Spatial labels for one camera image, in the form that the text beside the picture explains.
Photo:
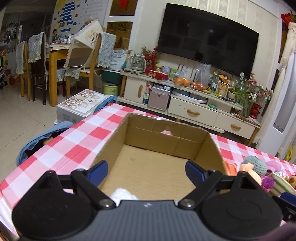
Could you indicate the red candle holder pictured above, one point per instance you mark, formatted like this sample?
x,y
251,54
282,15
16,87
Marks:
x,y
255,111

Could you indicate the green potted plant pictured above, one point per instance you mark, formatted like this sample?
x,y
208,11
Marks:
x,y
243,97

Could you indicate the pink knitted hat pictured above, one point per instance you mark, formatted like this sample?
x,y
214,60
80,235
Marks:
x,y
273,166

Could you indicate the white standing air conditioner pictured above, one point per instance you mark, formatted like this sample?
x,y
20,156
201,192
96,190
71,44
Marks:
x,y
278,127

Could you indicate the grey-green crocheted ball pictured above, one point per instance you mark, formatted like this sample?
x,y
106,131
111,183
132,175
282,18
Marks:
x,y
259,166

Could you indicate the framed certificate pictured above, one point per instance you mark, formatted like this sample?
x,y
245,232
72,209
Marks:
x,y
222,89

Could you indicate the cream TV cabinet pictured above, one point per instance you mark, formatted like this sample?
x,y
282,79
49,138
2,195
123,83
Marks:
x,y
189,105

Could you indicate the cardboard box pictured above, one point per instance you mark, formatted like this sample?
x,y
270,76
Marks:
x,y
147,157

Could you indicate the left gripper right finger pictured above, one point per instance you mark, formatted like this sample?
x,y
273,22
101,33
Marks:
x,y
204,181

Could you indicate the blue cloth chair cover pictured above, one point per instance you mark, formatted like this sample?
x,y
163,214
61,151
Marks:
x,y
37,142

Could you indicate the black flat television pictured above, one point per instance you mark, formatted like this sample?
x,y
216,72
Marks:
x,y
208,38

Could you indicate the peach knitted doll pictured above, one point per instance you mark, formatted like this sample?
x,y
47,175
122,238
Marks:
x,y
248,167

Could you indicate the purple magenta knitted ball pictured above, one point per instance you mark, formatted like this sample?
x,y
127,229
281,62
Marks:
x,y
267,183

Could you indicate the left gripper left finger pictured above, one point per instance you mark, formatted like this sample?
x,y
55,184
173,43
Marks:
x,y
85,184

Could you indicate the red white checkered tablecloth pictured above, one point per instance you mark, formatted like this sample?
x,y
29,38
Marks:
x,y
78,146

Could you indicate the white soft object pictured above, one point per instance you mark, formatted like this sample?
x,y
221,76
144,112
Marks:
x,y
121,194

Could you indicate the bag of oranges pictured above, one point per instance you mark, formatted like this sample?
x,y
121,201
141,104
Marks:
x,y
181,79

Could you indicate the pink storage box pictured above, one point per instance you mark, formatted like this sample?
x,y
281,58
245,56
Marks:
x,y
158,98

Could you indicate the red gift box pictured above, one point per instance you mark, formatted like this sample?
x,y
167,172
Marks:
x,y
156,75

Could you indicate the white printed carton box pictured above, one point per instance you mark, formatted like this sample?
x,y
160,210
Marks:
x,y
79,106

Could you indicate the green waste bin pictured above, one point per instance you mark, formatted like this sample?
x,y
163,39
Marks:
x,y
110,89

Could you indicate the green microfibre cleaning cloth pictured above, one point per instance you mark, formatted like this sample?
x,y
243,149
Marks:
x,y
281,184

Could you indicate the wooden dining chair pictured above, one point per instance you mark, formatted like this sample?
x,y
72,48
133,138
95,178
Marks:
x,y
81,62

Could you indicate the orange plastic package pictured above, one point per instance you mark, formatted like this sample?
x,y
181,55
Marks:
x,y
231,169

